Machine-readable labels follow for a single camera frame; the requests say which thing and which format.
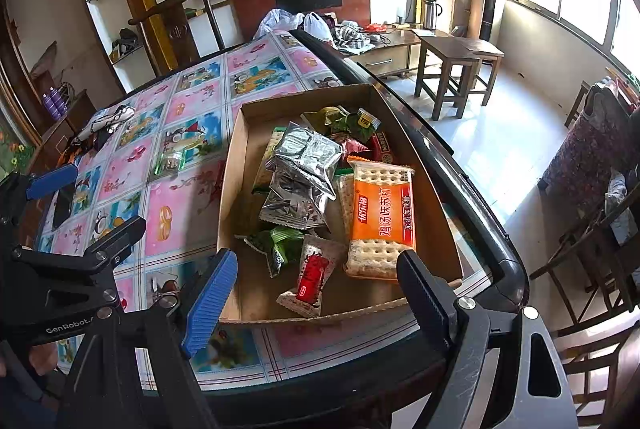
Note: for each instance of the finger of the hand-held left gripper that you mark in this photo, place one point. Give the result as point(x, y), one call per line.
point(115, 239)
point(52, 181)

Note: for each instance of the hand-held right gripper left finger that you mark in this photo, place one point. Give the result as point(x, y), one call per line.
point(210, 304)

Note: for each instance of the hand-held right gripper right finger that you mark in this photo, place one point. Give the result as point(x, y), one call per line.
point(425, 304)

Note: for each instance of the cardboard box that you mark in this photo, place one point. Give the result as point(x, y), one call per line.
point(430, 229)

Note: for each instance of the bright green snack packet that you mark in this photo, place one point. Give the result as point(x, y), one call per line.
point(280, 244)

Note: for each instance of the orange cracker packet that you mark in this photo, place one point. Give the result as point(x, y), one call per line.
point(380, 219)

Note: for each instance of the white red snack packet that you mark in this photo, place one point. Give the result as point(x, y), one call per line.
point(315, 276)

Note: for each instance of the green edged cracker packet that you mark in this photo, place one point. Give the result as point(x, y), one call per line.
point(344, 209)

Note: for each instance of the brown round label snack packet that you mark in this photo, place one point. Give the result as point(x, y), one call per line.
point(384, 149)

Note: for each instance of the red brown snack packet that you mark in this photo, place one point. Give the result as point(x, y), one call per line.
point(350, 146)

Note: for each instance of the yellow green cracker packet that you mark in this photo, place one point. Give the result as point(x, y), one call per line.
point(272, 139)

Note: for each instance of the large silver snack packet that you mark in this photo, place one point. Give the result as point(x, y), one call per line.
point(305, 154)

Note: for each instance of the dark green snack packet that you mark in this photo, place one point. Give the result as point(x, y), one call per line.
point(362, 126)

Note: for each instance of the olive green snack packet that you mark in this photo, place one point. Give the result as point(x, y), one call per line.
point(325, 116)

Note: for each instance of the person's left hand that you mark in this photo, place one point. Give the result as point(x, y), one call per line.
point(40, 359)

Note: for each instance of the black phone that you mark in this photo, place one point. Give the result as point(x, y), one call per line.
point(64, 206)

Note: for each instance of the printed floral tablecloth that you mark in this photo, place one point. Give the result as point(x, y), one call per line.
point(150, 189)

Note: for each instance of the dark wooden side cabinet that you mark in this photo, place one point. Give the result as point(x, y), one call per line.
point(75, 119)

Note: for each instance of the purple bottle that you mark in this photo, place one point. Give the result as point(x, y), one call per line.
point(60, 101)
point(49, 106)

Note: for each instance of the black white patterned cloth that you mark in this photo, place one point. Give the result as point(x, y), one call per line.
point(112, 116)

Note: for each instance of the clear green snack packet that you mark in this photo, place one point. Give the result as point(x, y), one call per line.
point(170, 161)

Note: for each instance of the dark green bundle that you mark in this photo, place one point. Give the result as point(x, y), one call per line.
point(125, 44)

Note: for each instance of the dark wooden chair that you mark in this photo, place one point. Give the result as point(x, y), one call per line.
point(575, 249)

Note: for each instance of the wooden armchair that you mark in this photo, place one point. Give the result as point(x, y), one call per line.
point(177, 36)

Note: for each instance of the grey white cloth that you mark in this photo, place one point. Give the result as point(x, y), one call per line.
point(616, 204)

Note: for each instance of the floral covered bench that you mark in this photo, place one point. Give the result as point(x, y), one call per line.
point(580, 154)

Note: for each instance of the wooden television cabinet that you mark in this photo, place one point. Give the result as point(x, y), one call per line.
point(385, 56)

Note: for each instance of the small wooden stool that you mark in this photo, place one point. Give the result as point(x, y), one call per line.
point(580, 94)

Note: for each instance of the clear plastic bag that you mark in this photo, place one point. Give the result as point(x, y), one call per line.
point(280, 21)

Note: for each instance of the plaid cloth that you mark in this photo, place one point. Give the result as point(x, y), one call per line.
point(352, 39)

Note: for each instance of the steel kettle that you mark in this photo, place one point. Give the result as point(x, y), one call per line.
point(431, 14)

